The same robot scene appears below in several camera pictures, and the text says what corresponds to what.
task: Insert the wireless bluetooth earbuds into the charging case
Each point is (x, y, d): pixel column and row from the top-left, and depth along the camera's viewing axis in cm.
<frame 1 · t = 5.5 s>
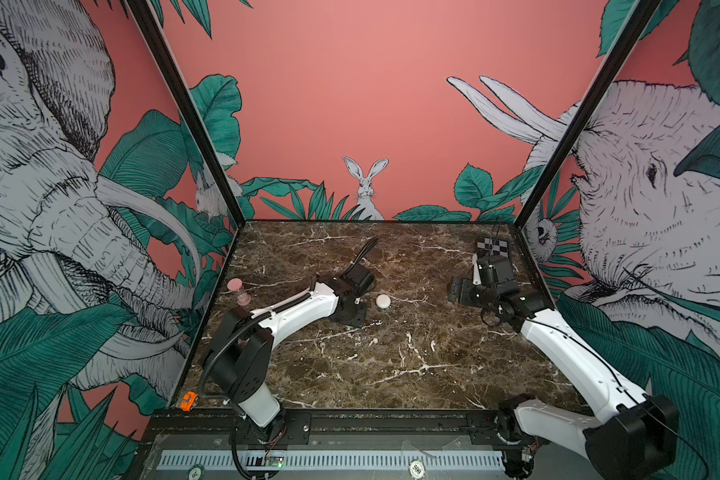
left hand: (357, 314, 86), fingers open
right hand: (459, 283, 81), fingers open
white round earbud case: (383, 301, 100), on the table
orange clip: (188, 402, 78), point 2 cm above the table

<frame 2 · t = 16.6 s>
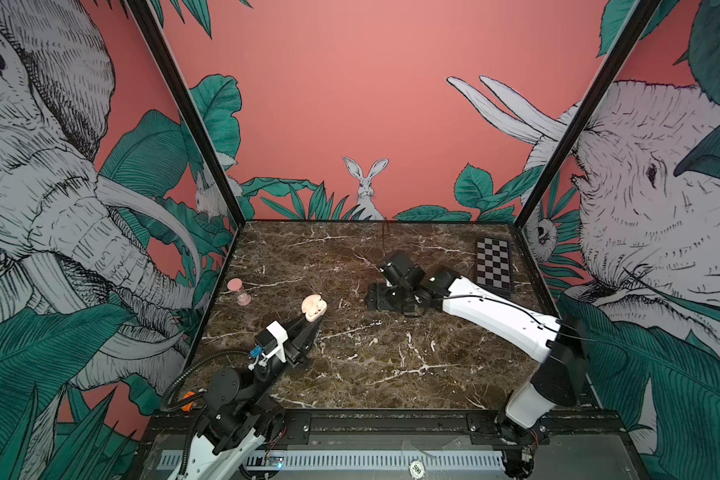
left hand: (315, 313, 59), fingers closed
right hand: (370, 301, 77), fingers open
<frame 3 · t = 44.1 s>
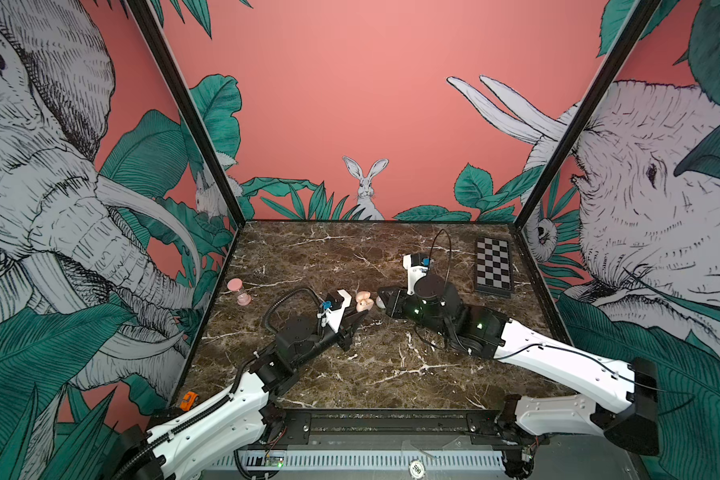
left hand: (365, 307, 71), fingers closed
right hand: (374, 291, 67), fingers closed
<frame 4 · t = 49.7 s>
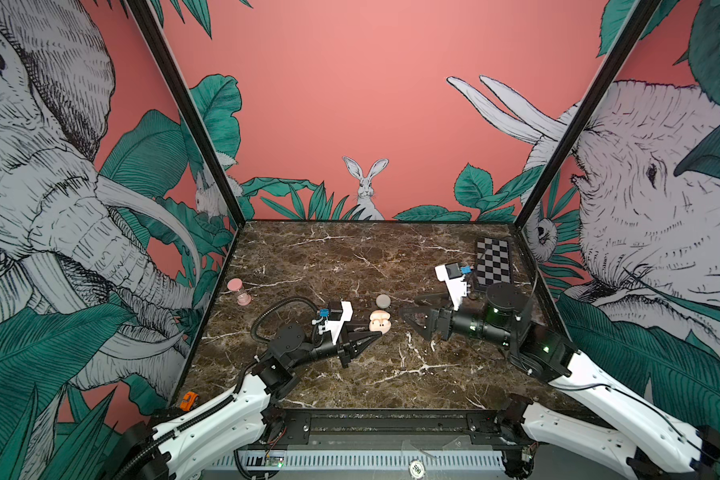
left hand: (378, 331, 64), fingers closed
right hand: (407, 309, 59), fingers open
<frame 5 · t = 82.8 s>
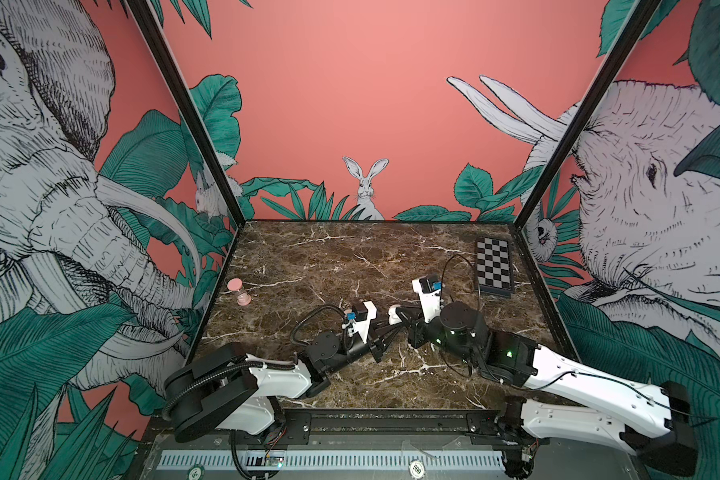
left hand: (401, 320, 69), fingers closed
right hand: (395, 311, 66), fingers closed
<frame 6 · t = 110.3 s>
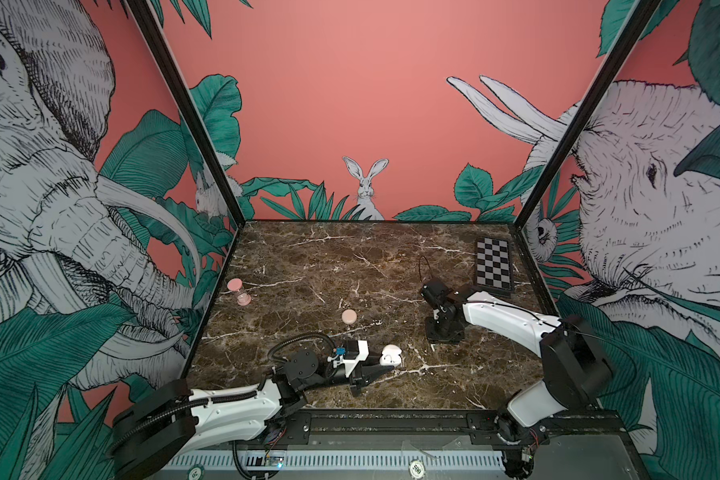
left hand: (390, 361, 65), fingers closed
right hand: (431, 337, 86), fingers open
pink earbud charging case: (349, 316, 95), point 2 cm above the table
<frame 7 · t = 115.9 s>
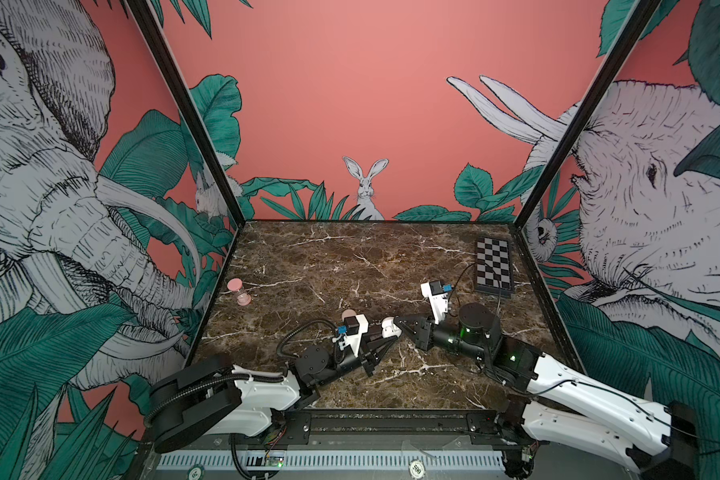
left hand: (395, 335, 68), fingers closed
right hand: (394, 323, 65), fingers closed
